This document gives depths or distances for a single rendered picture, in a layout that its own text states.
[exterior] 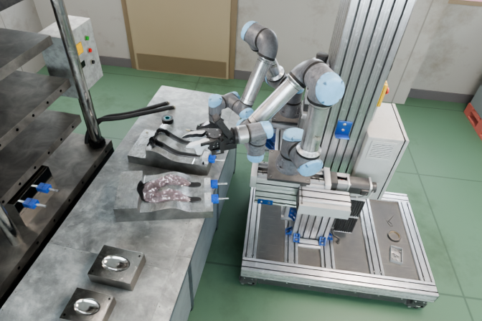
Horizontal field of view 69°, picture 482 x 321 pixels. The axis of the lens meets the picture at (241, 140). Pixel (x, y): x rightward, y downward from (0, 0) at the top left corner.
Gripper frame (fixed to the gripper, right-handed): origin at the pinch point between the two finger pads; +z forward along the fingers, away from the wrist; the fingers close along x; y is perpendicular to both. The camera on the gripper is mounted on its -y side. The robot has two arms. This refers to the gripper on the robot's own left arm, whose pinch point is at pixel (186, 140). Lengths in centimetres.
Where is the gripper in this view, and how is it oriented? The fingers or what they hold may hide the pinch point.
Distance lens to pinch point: 136.8
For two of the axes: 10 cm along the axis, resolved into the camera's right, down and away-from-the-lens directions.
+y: 0.0, 8.4, 5.5
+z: -9.4, 1.8, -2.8
